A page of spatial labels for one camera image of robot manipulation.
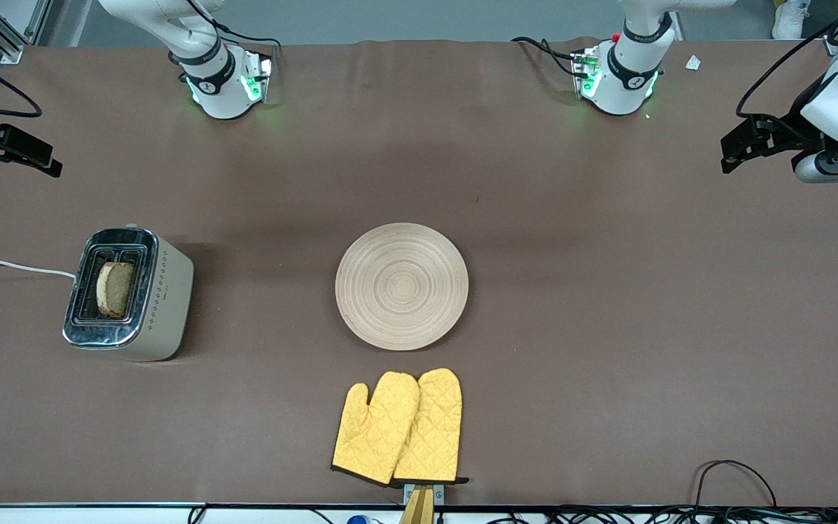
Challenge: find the brown toast slice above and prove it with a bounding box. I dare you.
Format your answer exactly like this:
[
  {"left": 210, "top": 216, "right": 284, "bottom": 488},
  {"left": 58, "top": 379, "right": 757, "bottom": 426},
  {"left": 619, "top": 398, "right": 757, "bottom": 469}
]
[{"left": 95, "top": 261, "right": 136, "bottom": 319}]

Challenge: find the round wooden plate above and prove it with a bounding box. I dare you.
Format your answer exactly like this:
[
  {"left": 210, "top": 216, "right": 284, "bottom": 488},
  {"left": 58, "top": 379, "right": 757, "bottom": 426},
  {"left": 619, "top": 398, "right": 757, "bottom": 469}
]
[{"left": 335, "top": 222, "right": 470, "bottom": 352}]

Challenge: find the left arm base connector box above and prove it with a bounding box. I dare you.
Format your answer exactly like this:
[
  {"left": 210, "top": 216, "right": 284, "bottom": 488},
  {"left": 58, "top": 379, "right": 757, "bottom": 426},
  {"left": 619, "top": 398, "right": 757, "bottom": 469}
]
[{"left": 570, "top": 45, "right": 603, "bottom": 100}]

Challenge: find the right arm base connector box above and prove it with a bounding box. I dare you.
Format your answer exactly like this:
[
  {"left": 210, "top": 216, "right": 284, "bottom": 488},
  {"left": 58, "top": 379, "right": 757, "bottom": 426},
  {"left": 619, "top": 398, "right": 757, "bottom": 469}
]
[{"left": 239, "top": 47, "right": 276, "bottom": 104}]

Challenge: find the white shoe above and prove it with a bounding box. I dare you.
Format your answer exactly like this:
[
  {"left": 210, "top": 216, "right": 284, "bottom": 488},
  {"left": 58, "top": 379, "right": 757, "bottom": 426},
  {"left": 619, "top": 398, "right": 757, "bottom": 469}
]
[{"left": 771, "top": 0, "right": 814, "bottom": 41}]

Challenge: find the cream and chrome toaster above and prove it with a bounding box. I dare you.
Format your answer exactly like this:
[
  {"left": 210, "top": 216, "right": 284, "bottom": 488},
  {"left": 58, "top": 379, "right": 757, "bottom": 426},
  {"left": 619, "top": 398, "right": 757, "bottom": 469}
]
[{"left": 63, "top": 223, "right": 195, "bottom": 362}]

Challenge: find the brown table cover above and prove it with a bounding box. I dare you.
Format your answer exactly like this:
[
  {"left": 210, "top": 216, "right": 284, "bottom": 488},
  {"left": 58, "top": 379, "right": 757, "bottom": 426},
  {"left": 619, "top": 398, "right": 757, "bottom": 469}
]
[{"left": 0, "top": 38, "right": 838, "bottom": 507}]

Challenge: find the yellow quilted oven mitt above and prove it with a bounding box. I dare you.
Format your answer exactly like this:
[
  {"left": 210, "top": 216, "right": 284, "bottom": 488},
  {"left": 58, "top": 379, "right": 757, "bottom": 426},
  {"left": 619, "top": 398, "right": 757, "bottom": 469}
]
[
  {"left": 392, "top": 368, "right": 470, "bottom": 486},
  {"left": 330, "top": 371, "right": 421, "bottom": 487}
]

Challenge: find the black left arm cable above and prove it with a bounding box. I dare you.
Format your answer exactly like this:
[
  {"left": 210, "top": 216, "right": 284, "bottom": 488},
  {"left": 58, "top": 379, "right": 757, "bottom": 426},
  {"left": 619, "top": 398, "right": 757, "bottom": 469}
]
[{"left": 735, "top": 0, "right": 838, "bottom": 119}]

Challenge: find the white toaster power cord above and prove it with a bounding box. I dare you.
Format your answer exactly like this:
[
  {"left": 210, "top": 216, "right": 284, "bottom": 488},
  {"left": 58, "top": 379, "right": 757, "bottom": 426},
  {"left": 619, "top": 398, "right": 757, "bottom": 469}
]
[{"left": 0, "top": 259, "right": 77, "bottom": 280}]

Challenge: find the aluminium frame profile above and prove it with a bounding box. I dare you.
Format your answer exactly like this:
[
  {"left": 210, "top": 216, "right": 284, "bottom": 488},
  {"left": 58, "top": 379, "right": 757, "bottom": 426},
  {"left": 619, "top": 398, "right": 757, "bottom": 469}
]
[{"left": 0, "top": 0, "right": 53, "bottom": 66}]

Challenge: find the black left base cable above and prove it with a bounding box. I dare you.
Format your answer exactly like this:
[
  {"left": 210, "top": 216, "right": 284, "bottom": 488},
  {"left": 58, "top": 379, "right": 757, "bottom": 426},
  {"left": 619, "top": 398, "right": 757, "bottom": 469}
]
[{"left": 511, "top": 36, "right": 581, "bottom": 78}]

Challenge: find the looped black cable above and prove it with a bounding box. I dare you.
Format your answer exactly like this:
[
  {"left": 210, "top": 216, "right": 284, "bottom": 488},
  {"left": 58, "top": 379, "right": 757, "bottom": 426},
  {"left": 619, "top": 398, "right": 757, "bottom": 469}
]
[{"left": 693, "top": 459, "right": 778, "bottom": 510}]

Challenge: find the small metal bracket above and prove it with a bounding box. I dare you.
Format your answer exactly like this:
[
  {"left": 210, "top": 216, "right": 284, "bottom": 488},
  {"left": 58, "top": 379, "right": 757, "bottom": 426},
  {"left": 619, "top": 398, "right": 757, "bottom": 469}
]
[{"left": 402, "top": 482, "right": 446, "bottom": 507}]

